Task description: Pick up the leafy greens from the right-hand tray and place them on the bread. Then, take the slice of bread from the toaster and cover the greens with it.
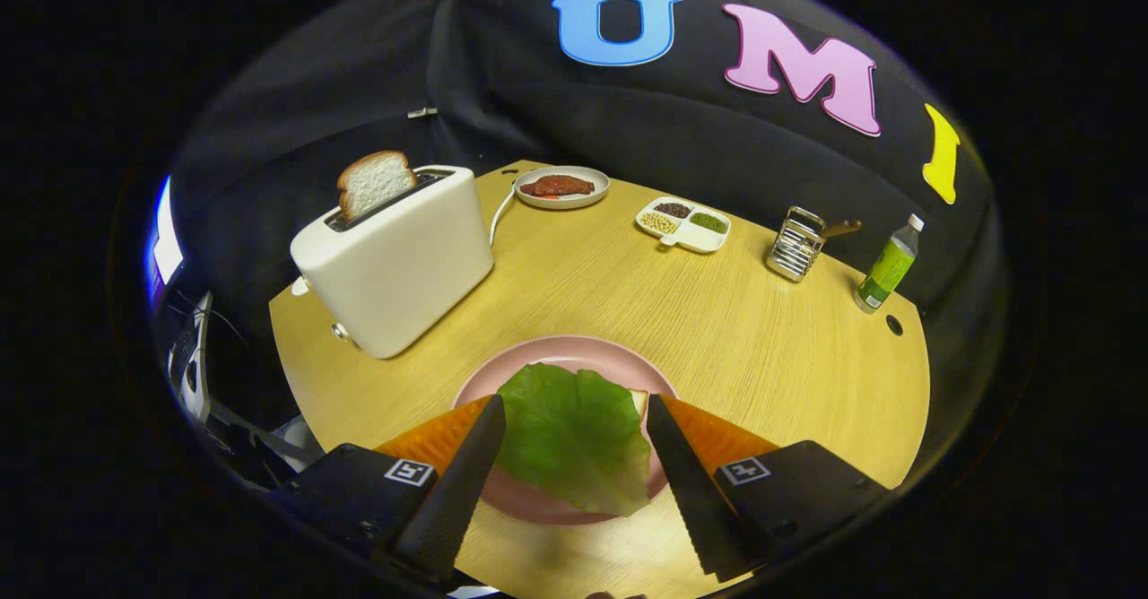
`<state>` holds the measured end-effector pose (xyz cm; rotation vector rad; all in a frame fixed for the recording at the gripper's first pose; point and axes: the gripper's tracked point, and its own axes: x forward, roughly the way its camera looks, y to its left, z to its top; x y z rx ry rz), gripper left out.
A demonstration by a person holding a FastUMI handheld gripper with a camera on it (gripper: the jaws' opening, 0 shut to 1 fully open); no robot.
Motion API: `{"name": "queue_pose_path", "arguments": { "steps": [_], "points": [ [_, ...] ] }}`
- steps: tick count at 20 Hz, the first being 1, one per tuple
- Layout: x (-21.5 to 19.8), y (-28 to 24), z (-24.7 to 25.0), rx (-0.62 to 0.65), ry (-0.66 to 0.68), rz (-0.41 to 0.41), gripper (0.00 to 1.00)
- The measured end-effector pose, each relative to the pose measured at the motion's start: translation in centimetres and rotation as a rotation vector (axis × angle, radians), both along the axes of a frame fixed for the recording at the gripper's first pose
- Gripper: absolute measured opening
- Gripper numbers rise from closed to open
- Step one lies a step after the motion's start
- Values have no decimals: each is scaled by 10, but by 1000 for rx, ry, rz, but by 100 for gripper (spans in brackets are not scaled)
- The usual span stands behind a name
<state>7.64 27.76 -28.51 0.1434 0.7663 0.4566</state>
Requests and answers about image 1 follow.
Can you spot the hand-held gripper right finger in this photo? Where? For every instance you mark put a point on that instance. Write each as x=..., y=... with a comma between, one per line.
x=691, y=491

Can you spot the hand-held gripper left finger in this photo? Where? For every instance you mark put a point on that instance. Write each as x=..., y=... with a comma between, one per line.
x=453, y=500

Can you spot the green lettuce leaf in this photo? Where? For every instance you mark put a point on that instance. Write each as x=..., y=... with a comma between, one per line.
x=574, y=438

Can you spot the pink round plate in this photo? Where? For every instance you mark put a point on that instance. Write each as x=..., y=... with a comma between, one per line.
x=556, y=352

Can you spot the white toaster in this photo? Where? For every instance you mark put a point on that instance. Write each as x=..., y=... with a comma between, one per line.
x=395, y=267

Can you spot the white divided dish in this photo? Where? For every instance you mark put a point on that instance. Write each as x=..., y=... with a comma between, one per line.
x=695, y=238

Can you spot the green beans pile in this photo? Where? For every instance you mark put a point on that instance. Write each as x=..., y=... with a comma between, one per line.
x=708, y=222

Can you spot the yellow soybeans pile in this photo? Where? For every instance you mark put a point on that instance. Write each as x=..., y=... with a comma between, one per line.
x=658, y=222

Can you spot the dark red beans pile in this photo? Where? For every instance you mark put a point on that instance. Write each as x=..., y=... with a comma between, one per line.
x=672, y=210

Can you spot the green label plastic bottle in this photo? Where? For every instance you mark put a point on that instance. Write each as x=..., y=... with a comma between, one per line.
x=888, y=267

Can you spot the beige round plate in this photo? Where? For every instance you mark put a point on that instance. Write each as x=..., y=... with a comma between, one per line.
x=574, y=204

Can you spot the brown meat slice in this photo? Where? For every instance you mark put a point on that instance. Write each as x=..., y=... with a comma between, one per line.
x=556, y=186

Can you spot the silver cloth clip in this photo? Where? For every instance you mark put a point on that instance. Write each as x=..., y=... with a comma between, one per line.
x=421, y=113

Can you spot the black backdrop cloth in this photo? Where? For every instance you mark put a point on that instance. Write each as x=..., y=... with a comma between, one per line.
x=583, y=115

